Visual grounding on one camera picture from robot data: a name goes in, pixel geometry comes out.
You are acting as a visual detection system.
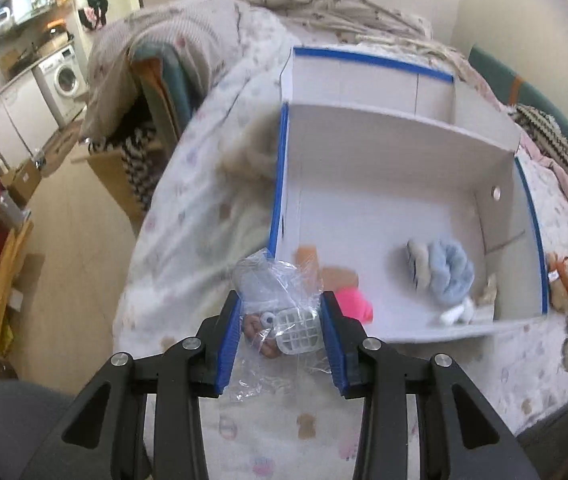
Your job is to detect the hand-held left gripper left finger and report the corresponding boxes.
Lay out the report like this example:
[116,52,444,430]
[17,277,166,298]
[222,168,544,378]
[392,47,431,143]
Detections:
[21,290,243,480]

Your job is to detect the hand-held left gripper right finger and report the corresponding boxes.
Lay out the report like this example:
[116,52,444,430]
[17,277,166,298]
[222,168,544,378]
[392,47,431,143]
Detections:
[320,290,542,480]

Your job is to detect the pink squishy toy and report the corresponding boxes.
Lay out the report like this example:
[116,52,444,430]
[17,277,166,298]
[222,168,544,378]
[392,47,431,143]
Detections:
[334,287,373,323]

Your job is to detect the clear plastic bag with toy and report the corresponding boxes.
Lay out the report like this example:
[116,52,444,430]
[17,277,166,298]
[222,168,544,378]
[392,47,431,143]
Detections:
[231,249,337,403]

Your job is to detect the tan squishy toy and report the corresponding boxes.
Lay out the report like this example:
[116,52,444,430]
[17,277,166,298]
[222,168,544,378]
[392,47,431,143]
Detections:
[321,266,359,293]

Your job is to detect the small white plush toy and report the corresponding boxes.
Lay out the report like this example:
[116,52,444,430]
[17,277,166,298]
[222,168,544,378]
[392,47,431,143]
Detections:
[439,297,476,326]

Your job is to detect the blue and grey plush toy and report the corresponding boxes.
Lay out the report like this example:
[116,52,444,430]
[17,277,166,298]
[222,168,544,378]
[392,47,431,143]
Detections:
[406,239,476,307]

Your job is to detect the blue cardboard box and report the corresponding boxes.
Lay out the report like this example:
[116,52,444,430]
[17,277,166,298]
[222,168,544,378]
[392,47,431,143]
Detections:
[268,45,550,343]

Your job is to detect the pink blanket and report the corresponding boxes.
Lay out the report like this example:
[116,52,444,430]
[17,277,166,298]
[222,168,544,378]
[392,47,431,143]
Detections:
[516,135,568,241]

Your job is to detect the white fluffy plush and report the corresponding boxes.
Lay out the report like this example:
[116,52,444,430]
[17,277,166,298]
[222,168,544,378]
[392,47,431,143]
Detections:
[221,115,282,196]

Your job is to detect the black and white striped cloth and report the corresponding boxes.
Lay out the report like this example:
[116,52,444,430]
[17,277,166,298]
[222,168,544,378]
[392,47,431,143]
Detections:
[88,127,165,211]

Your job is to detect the striped knit blanket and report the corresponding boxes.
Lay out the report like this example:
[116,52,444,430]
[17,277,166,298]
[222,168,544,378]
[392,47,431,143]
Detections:
[511,104,568,231]

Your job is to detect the wooden side table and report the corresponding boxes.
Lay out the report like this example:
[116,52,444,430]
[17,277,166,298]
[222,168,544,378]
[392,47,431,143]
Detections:
[71,152,149,221]

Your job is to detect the person's left trouser leg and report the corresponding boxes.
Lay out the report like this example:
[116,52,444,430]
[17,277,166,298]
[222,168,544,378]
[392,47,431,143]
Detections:
[0,380,82,480]

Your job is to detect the brown floor rug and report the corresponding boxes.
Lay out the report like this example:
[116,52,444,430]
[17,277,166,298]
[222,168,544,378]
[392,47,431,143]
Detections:
[38,120,87,178]

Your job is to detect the teal footboard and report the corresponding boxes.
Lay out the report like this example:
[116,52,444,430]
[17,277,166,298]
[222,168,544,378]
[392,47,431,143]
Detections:
[128,42,195,133]

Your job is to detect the teal headboard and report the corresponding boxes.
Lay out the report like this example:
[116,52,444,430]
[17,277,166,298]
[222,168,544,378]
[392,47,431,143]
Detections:
[468,44,568,148]

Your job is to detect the white washing machine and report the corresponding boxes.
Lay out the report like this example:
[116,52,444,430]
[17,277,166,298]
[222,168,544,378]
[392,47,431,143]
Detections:
[31,45,89,126]

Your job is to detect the white kitchen cabinet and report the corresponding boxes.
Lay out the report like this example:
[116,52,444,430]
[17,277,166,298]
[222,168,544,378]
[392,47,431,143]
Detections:
[0,77,62,166]

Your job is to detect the beige waffle blanket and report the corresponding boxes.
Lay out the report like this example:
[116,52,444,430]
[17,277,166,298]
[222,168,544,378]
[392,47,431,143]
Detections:
[81,0,265,141]

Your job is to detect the hanging clothes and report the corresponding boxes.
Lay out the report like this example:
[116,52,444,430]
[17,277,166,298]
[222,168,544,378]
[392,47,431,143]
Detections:
[78,0,109,31]

